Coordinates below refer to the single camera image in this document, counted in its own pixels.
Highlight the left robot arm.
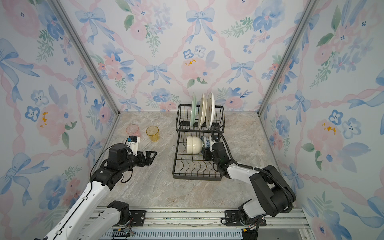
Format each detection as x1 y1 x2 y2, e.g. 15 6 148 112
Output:
44 142 157 240

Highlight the pink glass cup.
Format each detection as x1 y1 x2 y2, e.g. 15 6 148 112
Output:
126 125 142 138

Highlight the white floral plate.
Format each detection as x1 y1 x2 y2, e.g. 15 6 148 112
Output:
206 92 216 130

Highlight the cream ribbed bowl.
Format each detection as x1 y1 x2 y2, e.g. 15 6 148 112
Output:
186 136 203 155

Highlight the cream plate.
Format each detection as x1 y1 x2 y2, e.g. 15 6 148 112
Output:
198 94 207 128

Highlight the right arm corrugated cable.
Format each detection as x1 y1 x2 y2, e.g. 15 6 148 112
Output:
210 125 296 214

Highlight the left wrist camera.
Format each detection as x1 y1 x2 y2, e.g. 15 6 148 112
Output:
126 136 141 156

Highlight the black wire dish rack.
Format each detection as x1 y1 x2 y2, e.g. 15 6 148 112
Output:
172 104 225 181

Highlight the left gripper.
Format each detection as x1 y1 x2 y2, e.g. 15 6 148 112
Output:
120 149 157 174

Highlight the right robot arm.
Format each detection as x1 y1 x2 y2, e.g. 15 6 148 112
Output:
202 143 296 225

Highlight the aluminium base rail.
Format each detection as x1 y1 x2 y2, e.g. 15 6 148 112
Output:
58 206 314 240

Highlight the green plate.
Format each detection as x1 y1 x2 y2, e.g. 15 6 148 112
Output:
190 93 197 128

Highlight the white blue floral bowl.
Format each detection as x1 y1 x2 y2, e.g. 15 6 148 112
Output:
201 136 211 150

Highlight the yellow glass cup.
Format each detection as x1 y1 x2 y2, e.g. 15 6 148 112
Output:
146 126 160 142

